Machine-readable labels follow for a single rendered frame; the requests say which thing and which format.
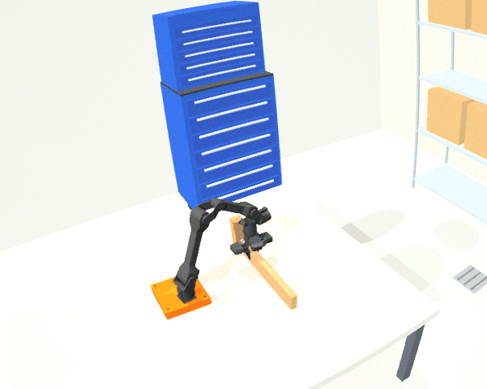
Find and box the wooden rail with dark metal hooks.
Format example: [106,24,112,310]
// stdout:
[243,246,297,310]

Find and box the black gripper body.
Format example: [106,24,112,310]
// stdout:
[229,230,273,255]

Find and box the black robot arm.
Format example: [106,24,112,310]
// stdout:
[173,198,271,304]

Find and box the wooden post with slot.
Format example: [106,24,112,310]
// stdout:
[229,215,244,245]

